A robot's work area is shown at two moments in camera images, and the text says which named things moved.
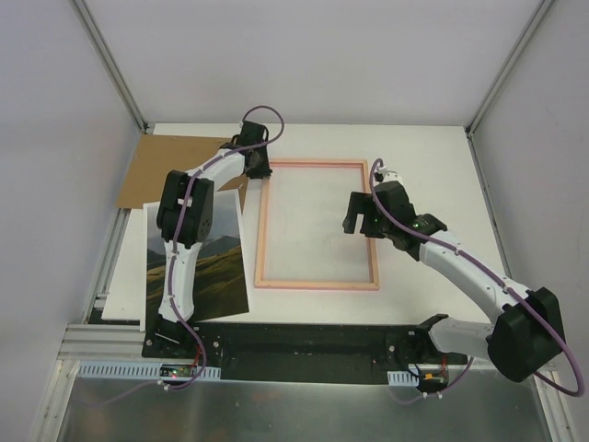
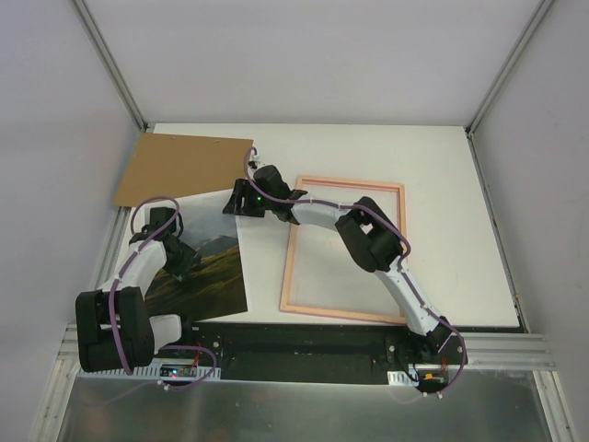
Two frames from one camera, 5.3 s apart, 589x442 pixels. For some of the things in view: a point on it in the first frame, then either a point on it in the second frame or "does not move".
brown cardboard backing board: x=158 y=155 does not move
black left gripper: x=259 y=167 → x=185 y=262
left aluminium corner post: x=82 y=11 does not move
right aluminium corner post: x=513 y=57 does not move
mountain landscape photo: x=222 y=288 does not move
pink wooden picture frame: x=370 y=242 → x=331 y=314
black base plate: x=298 y=352 does not move
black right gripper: x=364 y=212 → x=244 y=199
